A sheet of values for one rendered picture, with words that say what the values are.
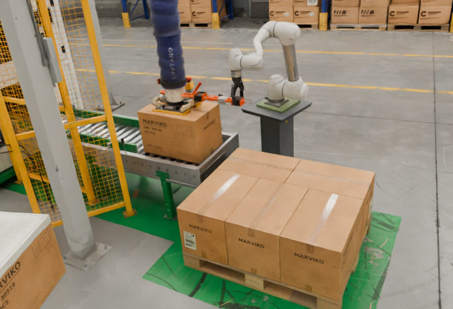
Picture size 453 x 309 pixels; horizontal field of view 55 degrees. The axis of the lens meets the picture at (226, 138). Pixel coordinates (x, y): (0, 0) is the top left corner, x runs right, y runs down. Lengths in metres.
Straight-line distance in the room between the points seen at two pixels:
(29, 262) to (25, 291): 0.14
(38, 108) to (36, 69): 0.26
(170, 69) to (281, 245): 1.66
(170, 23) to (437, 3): 7.57
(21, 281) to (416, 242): 2.81
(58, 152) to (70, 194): 0.36
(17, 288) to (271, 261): 1.54
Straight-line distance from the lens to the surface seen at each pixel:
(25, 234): 2.46
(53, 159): 3.30
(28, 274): 2.48
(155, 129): 3.78
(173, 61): 3.58
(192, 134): 3.56
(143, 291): 3.39
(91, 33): 3.51
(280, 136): 4.17
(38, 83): 3.13
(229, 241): 3.08
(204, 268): 3.43
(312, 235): 2.86
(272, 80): 4.04
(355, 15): 10.33
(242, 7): 12.36
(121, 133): 4.52
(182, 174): 3.62
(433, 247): 3.79
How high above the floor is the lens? 2.35
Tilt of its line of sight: 26 degrees down
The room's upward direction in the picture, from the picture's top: 5 degrees counter-clockwise
